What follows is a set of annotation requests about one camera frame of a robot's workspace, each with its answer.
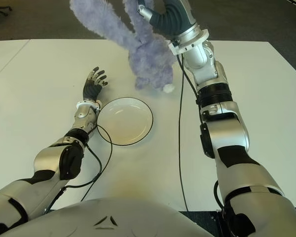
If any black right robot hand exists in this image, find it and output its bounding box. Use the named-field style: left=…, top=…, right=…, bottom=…
left=137, top=0, right=198, bottom=40

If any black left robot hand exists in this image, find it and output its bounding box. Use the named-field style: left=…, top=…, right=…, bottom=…
left=82, top=66, right=108, bottom=102

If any purple plush bunny doll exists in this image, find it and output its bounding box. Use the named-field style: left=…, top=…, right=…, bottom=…
left=69, top=0, right=176, bottom=94

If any white plate black rim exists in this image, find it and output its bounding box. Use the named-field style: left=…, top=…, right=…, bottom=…
left=96, top=98, right=154, bottom=146

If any silver robot torso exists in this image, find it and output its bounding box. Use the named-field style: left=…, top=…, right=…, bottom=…
left=4, top=197, right=227, bottom=237

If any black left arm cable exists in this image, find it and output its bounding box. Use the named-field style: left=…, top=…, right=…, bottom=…
left=43, top=108, right=113, bottom=213

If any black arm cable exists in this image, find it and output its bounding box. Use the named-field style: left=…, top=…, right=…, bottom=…
left=176, top=54, right=200, bottom=212
left=43, top=108, right=113, bottom=213

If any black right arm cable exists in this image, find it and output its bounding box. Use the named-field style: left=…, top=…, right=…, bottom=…
left=176, top=54, right=200, bottom=212

